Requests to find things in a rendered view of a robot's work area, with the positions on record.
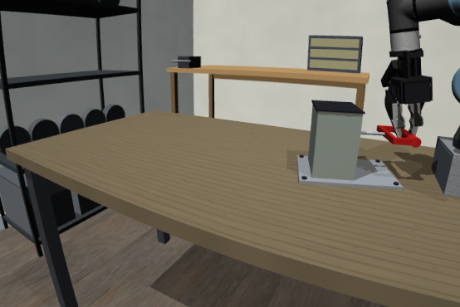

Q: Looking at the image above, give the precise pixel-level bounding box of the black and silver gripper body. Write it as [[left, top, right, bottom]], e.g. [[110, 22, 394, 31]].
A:
[[388, 48, 433, 105]]

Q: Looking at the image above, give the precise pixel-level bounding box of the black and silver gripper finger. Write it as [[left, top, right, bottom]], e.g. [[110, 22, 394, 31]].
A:
[[408, 103, 424, 135], [384, 90, 405, 138]]

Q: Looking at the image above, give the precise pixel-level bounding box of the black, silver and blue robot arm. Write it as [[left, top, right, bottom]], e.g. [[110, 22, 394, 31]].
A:
[[381, 0, 460, 103]]

